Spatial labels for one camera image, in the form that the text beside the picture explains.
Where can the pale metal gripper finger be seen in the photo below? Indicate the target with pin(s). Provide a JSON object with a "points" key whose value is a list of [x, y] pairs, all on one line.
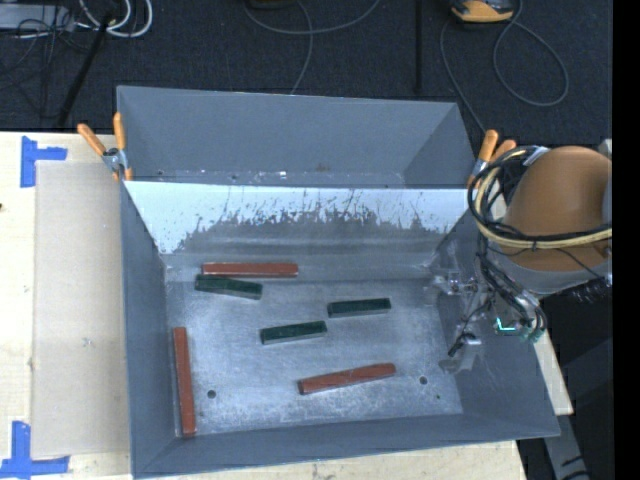
{"points": [[462, 353], [452, 280]]}

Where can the dark green flat block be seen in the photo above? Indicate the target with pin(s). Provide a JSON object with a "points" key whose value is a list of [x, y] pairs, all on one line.
{"points": [[228, 287], [293, 332], [359, 307]]}

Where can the red-brown flat block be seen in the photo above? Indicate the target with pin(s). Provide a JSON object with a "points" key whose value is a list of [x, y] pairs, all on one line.
{"points": [[250, 269], [347, 378], [184, 383]]}

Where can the grey metal bin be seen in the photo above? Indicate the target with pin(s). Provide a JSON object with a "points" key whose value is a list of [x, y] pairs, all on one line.
{"points": [[310, 358]]}

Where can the pale wood flat board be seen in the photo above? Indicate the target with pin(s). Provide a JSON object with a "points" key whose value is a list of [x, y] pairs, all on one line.
{"points": [[75, 308]]}

